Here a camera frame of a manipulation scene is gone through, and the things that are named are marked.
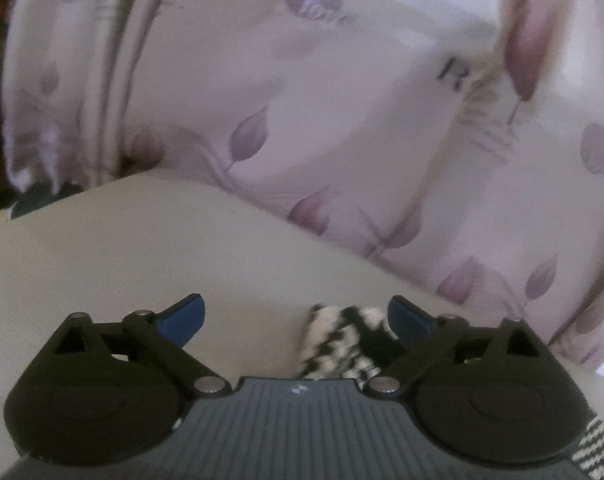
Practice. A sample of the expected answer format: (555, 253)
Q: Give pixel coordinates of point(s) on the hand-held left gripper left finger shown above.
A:
(186, 321)

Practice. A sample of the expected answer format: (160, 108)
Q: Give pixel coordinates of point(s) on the pink leaf-print curtain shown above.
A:
(332, 135)

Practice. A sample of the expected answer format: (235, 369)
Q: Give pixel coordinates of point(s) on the dark teal object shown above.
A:
(36, 200)

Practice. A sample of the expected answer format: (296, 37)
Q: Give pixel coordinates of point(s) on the beige table cover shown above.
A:
(131, 250)

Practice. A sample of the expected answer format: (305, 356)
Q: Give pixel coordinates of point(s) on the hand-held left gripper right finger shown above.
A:
(407, 321)

